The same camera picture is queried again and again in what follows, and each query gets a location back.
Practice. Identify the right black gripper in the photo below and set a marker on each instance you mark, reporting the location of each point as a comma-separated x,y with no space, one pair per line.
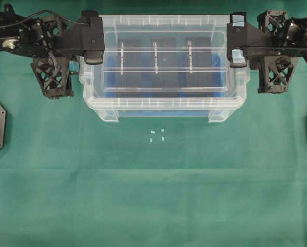
272,48

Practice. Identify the blue foam liner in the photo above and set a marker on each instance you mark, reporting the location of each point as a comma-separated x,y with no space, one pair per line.
219,76

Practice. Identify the left black camera box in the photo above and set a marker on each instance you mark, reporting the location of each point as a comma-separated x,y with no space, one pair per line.
130,62

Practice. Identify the right black camera box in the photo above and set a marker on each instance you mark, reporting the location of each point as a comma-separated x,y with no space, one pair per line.
200,79

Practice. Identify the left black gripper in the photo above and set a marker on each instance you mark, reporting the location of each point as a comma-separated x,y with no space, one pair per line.
64,46

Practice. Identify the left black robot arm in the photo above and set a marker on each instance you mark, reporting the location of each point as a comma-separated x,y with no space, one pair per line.
22,36

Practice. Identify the clear plastic storage box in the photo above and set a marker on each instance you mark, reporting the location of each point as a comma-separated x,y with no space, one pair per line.
158,113

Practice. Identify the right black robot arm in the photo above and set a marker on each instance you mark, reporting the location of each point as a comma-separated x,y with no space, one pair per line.
272,48

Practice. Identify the clear plastic box lid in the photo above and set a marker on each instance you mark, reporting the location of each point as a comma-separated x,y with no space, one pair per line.
147,27

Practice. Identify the middle black camera box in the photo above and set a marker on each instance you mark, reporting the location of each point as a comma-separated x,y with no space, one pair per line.
165,81

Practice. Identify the black camera box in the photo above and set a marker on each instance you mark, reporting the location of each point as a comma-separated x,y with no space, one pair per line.
165,81
130,62
200,79

